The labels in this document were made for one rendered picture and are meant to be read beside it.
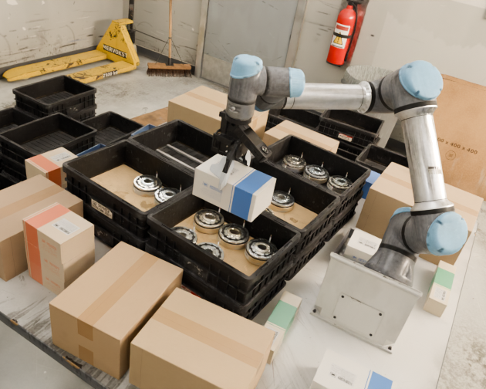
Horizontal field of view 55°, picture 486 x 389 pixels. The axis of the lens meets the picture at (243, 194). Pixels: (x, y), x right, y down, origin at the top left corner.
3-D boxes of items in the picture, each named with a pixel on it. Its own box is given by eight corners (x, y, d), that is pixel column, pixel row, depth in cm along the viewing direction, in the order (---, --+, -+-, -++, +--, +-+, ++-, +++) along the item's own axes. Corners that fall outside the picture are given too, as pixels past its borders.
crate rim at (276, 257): (301, 239, 151) (303, 233, 149) (248, 288, 129) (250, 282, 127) (204, 187, 167) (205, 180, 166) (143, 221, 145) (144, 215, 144)
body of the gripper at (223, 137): (224, 143, 136) (230, 104, 130) (250, 153, 133) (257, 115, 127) (210, 152, 130) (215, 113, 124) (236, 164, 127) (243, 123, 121)
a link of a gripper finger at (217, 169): (205, 183, 132) (218, 153, 131) (223, 191, 129) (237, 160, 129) (200, 181, 129) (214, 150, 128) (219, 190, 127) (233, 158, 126)
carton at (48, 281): (95, 279, 150) (94, 262, 146) (65, 300, 141) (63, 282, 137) (59, 256, 156) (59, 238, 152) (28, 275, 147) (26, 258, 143)
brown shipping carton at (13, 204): (43, 210, 174) (39, 174, 165) (84, 237, 166) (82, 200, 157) (-37, 248, 152) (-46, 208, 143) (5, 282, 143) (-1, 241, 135)
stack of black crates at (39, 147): (62, 178, 289) (59, 111, 264) (99, 198, 278) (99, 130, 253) (5, 207, 258) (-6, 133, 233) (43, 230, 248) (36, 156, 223)
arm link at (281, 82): (290, 77, 131) (252, 75, 128) (306, 63, 121) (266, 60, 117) (291, 105, 131) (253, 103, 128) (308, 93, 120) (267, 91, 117)
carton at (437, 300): (434, 271, 181) (440, 259, 178) (450, 279, 179) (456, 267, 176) (422, 309, 163) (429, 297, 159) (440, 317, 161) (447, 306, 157)
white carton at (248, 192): (270, 204, 140) (276, 178, 135) (251, 222, 131) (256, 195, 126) (214, 178, 147) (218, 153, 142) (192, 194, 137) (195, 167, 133)
